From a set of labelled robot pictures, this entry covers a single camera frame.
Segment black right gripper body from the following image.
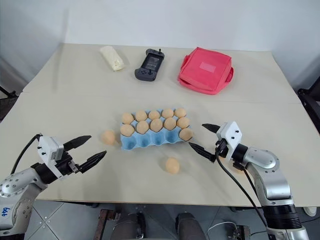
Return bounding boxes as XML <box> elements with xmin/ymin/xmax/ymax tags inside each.
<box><xmin>213</xmin><ymin>138</ymin><xmax>227</xmax><ymax>163</ymax></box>

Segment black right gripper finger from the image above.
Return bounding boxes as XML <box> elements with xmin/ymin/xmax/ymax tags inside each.
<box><xmin>201</xmin><ymin>123</ymin><xmax>222</xmax><ymax>135</ymax></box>
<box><xmin>187</xmin><ymin>141</ymin><xmax>217</xmax><ymax>163</ymax></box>

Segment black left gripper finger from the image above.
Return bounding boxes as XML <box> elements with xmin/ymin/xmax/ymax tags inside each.
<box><xmin>62</xmin><ymin>135</ymin><xmax>92</xmax><ymax>152</ymax></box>
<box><xmin>78</xmin><ymin>150</ymin><xmax>108</xmax><ymax>174</ymax></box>

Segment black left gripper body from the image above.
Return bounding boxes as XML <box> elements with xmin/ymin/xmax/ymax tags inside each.
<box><xmin>56</xmin><ymin>149</ymin><xmax>82</xmax><ymax>177</ymax></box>

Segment blue egg tray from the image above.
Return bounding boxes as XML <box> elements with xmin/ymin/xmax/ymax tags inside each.
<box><xmin>119</xmin><ymin>108</ymin><xmax>194</xmax><ymax>152</ymax></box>

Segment red fabric bag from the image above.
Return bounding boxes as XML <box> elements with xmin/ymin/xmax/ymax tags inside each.
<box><xmin>177</xmin><ymin>46</ymin><xmax>235</xmax><ymax>97</ymax></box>

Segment dark rounded shape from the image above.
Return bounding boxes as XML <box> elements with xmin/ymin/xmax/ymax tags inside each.
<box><xmin>174</xmin><ymin>211</ymin><xmax>206</xmax><ymax>240</ymax></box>
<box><xmin>112</xmin><ymin>211</ymin><xmax>147</xmax><ymax>240</ymax></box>

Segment black stand legs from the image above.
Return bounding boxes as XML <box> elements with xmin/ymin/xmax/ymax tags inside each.
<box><xmin>0</xmin><ymin>84</ymin><xmax>19</xmax><ymax>124</ymax></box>

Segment dark grey game controller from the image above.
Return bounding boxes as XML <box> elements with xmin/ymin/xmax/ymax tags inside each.
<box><xmin>134</xmin><ymin>47</ymin><xmax>166</xmax><ymax>82</ymax></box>

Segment white rolled towel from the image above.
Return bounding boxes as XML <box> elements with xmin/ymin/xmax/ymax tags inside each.
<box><xmin>99</xmin><ymin>45</ymin><xmax>126</xmax><ymax>73</ymax></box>

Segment black chair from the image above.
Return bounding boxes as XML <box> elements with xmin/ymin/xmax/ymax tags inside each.
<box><xmin>296</xmin><ymin>74</ymin><xmax>320</xmax><ymax>126</ymax></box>

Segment white round table foot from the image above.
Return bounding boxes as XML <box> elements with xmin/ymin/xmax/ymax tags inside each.
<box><xmin>303</xmin><ymin>206</ymin><xmax>318</xmax><ymax>218</ymax></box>

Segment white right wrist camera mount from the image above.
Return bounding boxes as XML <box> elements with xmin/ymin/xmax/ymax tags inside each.
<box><xmin>215</xmin><ymin>121</ymin><xmax>244</xmax><ymax>161</ymax></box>

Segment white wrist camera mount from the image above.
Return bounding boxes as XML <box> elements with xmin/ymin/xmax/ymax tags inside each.
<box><xmin>37</xmin><ymin>135</ymin><xmax>66</xmax><ymax>180</ymax></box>
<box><xmin>215</xmin><ymin>121</ymin><xmax>244</xmax><ymax>161</ymax></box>

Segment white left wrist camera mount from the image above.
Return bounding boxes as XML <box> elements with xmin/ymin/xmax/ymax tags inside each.
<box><xmin>37</xmin><ymin>135</ymin><xmax>66</xmax><ymax>180</ymax></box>

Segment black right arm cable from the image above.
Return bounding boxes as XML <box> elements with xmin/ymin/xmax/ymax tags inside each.
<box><xmin>233</xmin><ymin>162</ymin><xmax>263</xmax><ymax>209</ymax></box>
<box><xmin>215</xmin><ymin>149</ymin><xmax>270</xmax><ymax>229</ymax></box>

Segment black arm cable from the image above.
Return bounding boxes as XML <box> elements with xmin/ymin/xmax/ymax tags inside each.
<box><xmin>9</xmin><ymin>133</ymin><xmax>42</xmax><ymax>175</ymax></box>
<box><xmin>233</xmin><ymin>162</ymin><xmax>263</xmax><ymax>209</ymax></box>
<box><xmin>215</xmin><ymin>149</ymin><xmax>270</xmax><ymax>229</ymax></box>

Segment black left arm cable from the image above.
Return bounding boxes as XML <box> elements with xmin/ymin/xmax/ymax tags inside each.
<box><xmin>9</xmin><ymin>133</ymin><xmax>42</xmax><ymax>175</ymax></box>

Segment rusty metal bracket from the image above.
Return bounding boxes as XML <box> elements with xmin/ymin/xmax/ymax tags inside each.
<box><xmin>98</xmin><ymin>209</ymin><xmax>116</xmax><ymax>240</ymax></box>
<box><xmin>233</xmin><ymin>224</ymin><xmax>251</xmax><ymax>240</ymax></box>

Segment thin white cable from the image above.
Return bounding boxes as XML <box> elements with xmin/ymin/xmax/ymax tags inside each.
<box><xmin>207</xmin><ymin>219</ymin><xmax>238</xmax><ymax>234</ymax></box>

